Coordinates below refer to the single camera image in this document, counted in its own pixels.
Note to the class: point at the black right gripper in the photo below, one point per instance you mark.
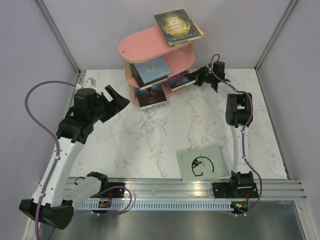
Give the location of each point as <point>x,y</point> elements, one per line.
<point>199,73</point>

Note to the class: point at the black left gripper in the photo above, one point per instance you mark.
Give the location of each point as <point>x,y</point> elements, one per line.
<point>115,105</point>

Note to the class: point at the purple Robinson Crusoe book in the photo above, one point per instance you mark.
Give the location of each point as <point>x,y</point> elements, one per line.
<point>179,81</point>

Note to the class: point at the black hardcover book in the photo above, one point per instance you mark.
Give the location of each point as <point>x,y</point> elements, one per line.
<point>140,82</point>

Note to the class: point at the dark Wuthering Heights book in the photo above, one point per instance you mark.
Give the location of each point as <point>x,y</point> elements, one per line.
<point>151,96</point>

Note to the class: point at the yellow booklet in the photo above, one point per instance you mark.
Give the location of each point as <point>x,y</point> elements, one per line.
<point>191,39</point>

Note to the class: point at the light blue booklet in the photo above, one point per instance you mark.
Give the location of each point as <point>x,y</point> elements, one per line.
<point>153,69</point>

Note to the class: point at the green yellow Alice book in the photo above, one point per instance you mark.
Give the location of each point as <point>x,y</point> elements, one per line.
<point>176,26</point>

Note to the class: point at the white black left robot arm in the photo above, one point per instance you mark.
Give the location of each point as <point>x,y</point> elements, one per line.
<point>50,204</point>

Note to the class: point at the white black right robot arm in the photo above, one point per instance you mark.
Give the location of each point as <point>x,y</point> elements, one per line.
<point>238,116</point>

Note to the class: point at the pink three-tier shelf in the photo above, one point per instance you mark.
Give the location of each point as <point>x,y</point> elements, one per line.
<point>148,44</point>

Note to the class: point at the pale grey booklet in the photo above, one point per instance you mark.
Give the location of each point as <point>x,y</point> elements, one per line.
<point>202,164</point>

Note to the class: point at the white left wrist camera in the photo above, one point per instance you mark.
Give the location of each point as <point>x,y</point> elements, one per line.
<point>90,83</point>

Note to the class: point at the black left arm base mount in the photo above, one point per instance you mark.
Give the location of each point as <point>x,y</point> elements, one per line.
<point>111,190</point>

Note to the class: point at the white slotted cable duct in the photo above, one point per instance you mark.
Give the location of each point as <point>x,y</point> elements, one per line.
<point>162,205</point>

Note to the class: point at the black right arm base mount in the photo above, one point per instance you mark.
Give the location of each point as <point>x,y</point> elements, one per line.
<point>223,190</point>

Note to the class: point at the aluminium front rail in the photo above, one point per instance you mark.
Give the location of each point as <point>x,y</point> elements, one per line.
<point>173,188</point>

